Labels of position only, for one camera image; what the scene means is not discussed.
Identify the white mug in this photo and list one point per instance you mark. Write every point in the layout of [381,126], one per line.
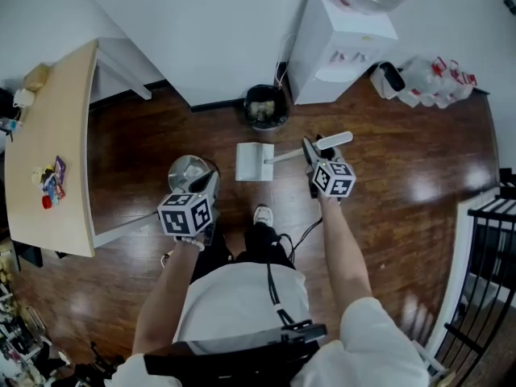
[24,98]

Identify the person's right forearm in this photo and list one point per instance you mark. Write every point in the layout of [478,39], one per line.
[346,256]

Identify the white water dispenser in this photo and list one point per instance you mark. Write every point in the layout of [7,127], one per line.
[322,55]

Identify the cluster of clear water jugs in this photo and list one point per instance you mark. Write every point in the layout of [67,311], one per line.
[437,85]

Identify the person's white shirt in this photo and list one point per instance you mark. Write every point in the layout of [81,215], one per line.
[234,300]

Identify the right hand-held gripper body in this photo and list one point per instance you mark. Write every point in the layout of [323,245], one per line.
[334,180]

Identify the silver metal bin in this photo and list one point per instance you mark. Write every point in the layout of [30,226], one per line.
[179,171]

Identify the pile of colourful snack packets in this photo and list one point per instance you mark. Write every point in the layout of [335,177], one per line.
[50,180]

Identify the black chest-mounted rig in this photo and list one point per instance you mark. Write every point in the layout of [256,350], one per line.
[225,361]

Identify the black office chair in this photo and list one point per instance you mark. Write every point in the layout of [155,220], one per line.
[32,254]

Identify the black equipment bag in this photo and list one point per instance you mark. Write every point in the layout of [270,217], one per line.
[101,367]

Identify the small clear water bottle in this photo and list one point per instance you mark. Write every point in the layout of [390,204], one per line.
[11,124]

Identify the small white bin black lid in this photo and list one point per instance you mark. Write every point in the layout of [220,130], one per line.
[387,81]

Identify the person's black trousers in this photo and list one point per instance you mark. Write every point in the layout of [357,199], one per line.
[262,244]

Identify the black-lined waste bin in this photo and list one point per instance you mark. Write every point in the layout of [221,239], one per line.
[266,107]

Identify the cluttered storage shelf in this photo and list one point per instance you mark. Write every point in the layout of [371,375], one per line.
[18,337]

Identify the person's right white shoe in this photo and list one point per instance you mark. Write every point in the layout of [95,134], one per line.
[263,216]

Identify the light wooden table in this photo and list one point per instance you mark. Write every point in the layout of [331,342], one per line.
[52,135]

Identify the black stair railing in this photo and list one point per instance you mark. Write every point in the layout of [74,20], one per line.
[483,276]

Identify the tan cardboard box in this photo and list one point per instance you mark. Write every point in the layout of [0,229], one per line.
[36,77]

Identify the red round lid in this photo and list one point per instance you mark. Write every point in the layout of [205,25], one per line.
[47,202]

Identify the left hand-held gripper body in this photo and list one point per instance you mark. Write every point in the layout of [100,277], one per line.
[181,218]

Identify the person's left forearm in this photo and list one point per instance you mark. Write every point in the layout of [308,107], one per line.
[165,296]

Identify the white metal rack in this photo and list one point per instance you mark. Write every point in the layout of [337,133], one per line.
[431,361]

